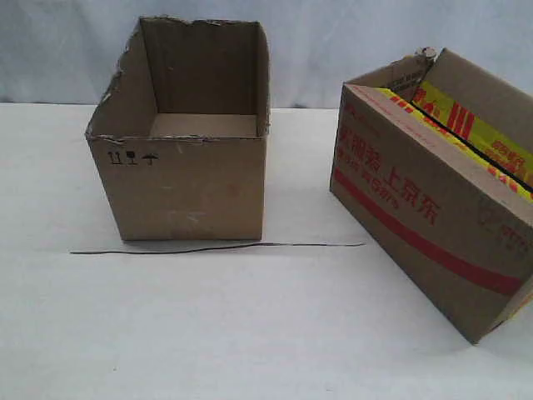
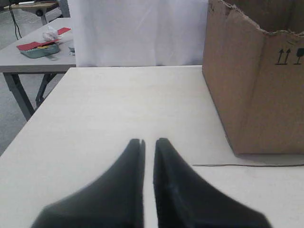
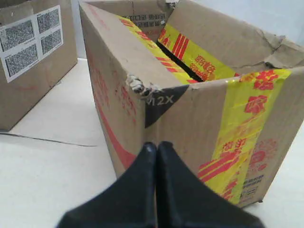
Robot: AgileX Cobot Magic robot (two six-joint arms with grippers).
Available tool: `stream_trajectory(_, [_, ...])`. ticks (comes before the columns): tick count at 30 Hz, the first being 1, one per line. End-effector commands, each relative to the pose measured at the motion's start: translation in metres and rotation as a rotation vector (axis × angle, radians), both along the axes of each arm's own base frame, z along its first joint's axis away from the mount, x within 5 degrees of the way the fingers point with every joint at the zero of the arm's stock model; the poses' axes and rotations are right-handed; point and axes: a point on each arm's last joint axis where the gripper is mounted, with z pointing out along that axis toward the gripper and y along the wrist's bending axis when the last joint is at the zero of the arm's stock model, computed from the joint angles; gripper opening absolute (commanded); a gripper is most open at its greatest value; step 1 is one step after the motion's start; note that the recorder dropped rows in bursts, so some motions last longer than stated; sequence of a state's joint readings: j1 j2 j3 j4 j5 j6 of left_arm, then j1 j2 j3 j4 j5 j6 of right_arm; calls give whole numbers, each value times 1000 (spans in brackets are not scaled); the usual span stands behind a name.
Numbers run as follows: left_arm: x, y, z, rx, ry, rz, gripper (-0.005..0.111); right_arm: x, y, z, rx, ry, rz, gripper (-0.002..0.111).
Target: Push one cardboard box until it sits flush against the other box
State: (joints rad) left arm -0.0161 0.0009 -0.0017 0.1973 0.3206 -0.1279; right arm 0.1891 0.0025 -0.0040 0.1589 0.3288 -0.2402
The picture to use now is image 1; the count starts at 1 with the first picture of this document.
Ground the open plain cardboard box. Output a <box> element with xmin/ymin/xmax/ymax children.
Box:
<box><xmin>85</xmin><ymin>16</ymin><xmax>271</xmax><ymax>241</ymax></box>

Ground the cardboard box with yellow tape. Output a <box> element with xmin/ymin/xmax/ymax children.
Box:
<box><xmin>330</xmin><ymin>47</ymin><xmax>532</xmax><ymax>343</ymax></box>

